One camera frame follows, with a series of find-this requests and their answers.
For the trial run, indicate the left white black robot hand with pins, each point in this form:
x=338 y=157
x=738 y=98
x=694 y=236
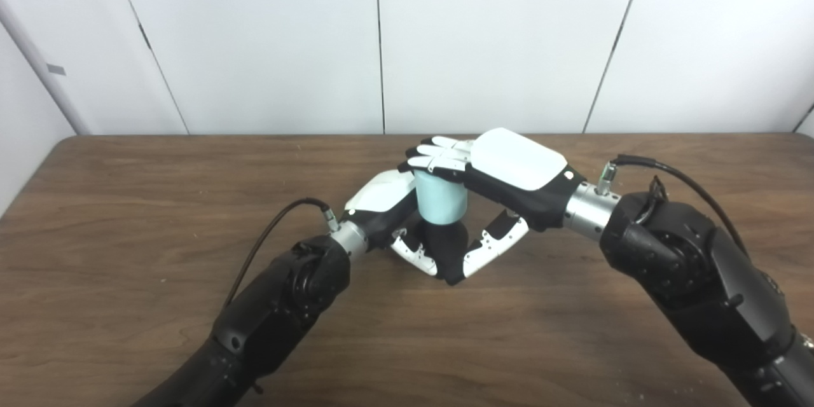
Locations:
x=381 y=194

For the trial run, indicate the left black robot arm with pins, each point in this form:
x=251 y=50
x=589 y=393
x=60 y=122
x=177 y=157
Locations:
x=280 y=311

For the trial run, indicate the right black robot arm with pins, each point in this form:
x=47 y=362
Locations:
x=687 y=267

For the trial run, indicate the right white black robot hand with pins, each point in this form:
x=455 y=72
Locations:
x=518 y=159

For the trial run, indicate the black flared nozzle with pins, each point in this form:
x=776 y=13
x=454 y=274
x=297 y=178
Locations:
x=445 y=248

